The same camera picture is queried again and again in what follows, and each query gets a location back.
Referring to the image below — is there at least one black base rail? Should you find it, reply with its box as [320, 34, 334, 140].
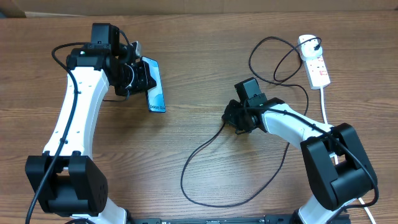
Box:
[128, 214, 298, 224]

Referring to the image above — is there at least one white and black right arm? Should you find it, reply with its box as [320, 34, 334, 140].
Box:
[222, 78, 379, 223]

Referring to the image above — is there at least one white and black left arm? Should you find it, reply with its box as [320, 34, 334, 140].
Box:
[25, 23, 166, 223]

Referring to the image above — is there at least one white USB wall charger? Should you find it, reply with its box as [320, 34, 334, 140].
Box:
[297, 34, 323, 61]

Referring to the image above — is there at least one white power strip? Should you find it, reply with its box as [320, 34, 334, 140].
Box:
[304, 56, 331, 90]

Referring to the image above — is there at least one white power strip cord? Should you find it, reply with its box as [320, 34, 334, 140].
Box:
[319, 86, 377, 224]

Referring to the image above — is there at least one dark Samsung Galaxy smartphone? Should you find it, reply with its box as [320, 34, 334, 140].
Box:
[141, 57, 166, 113]

